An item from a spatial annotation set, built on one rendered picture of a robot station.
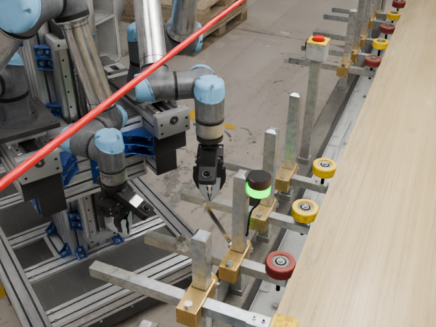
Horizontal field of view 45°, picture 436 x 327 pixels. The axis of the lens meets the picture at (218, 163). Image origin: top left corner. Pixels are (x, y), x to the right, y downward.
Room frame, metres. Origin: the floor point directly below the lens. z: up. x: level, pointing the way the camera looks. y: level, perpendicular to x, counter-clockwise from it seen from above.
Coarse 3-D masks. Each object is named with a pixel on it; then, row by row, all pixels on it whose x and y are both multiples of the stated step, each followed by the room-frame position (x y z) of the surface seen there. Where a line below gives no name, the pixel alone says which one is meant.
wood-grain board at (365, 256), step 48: (432, 0) 3.35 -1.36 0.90; (432, 48) 2.53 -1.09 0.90; (384, 96) 1.99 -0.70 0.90; (432, 96) 1.99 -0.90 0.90; (384, 144) 1.61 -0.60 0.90; (432, 144) 1.61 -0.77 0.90; (336, 192) 1.32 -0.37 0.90; (384, 192) 1.32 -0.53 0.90; (432, 192) 1.32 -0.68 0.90; (336, 240) 1.09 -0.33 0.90; (384, 240) 1.10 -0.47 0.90; (432, 240) 1.10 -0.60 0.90; (288, 288) 0.92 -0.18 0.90; (336, 288) 0.92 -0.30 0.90; (384, 288) 0.92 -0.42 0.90; (432, 288) 0.92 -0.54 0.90
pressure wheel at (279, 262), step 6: (276, 252) 1.04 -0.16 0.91; (282, 252) 1.04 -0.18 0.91; (270, 258) 1.01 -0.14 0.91; (276, 258) 1.02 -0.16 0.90; (282, 258) 1.01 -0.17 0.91; (288, 258) 1.02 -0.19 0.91; (294, 258) 1.02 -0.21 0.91; (270, 264) 0.99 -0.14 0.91; (276, 264) 1.00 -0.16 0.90; (282, 264) 1.00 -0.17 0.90; (288, 264) 1.00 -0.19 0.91; (294, 264) 0.99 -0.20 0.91; (270, 270) 0.98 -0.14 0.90; (276, 270) 0.97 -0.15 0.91; (282, 270) 0.97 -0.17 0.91; (288, 270) 0.97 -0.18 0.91; (270, 276) 0.98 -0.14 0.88; (276, 276) 0.97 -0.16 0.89; (282, 276) 0.97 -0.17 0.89; (288, 276) 0.97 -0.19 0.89; (276, 288) 1.00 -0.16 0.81
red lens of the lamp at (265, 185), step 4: (248, 176) 1.07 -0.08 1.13; (248, 180) 1.06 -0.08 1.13; (268, 180) 1.06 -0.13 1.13; (248, 184) 1.06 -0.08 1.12; (252, 184) 1.05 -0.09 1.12; (256, 184) 1.05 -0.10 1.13; (260, 184) 1.05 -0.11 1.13; (264, 184) 1.05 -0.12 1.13; (268, 184) 1.05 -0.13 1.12; (252, 188) 1.05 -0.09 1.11; (256, 188) 1.05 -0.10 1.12; (260, 188) 1.05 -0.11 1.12; (264, 188) 1.05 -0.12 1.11
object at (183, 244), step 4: (180, 236) 1.13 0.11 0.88; (184, 236) 1.13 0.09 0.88; (176, 240) 1.13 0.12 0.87; (180, 240) 1.13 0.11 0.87; (184, 240) 1.12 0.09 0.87; (188, 240) 1.11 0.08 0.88; (176, 244) 1.10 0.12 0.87; (180, 244) 1.11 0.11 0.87; (184, 244) 1.11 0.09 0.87; (188, 244) 1.10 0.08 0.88; (176, 248) 1.09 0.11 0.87; (180, 248) 1.09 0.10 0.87; (184, 248) 1.09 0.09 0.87; (188, 248) 1.09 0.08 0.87
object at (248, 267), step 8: (152, 232) 1.17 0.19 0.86; (144, 240) 1.15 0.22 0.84; (152, 240) 1.14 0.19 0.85; (160, 240) 1.13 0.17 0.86; (168, 240) 1.13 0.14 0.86; (168, 248) 1.12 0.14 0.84; (216, 256) 1.07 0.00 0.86; (216, 264) 1.06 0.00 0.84; (248, 264) 1.04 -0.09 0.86; (256, 264) 1.04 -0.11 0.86; (240, 272) 1.03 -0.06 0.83; (248, 272) 1.02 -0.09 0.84; (256, 272) 1.02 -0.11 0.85; (264, 272) 1.01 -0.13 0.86; (264, 280) 1.01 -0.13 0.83; (272, 280) 1.00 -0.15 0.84; (280, 280) 0.99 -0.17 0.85
